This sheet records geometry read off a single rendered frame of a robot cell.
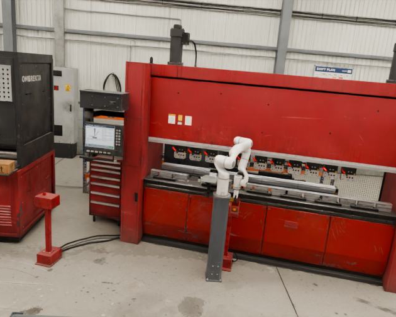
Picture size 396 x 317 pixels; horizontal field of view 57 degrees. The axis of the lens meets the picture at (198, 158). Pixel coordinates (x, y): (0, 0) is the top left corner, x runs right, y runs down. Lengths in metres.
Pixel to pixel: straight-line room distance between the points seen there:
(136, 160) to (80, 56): 4.81
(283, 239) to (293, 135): 1.26
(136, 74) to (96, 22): 4.62
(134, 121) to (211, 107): 0.94
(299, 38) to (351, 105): 4.84
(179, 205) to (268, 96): 1.72
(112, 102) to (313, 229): 2.74
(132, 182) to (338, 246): 2.58
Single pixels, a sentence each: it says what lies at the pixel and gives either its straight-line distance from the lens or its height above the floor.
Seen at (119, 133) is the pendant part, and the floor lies 1.51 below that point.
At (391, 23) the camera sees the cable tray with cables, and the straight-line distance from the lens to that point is 9.76.
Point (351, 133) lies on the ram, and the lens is 4.37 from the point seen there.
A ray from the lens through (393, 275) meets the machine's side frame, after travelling 4.80.
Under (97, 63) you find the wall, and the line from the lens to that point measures 8.83.
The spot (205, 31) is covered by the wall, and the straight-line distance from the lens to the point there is 8.62.
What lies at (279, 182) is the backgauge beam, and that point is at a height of 0.97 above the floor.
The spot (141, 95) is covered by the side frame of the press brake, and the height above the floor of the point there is 1.92.
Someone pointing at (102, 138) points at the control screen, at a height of 1.44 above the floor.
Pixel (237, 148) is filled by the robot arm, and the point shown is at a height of 1.49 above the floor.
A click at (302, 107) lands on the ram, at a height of 1.95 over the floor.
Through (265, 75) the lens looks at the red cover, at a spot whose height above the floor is 2.27.
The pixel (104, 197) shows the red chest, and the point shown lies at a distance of 5.28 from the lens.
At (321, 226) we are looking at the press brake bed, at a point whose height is 0.63.
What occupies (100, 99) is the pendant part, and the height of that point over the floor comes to 1.86.
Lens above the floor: 2.30
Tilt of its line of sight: 14 degrees down
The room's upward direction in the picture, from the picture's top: 5 degrees clockwise
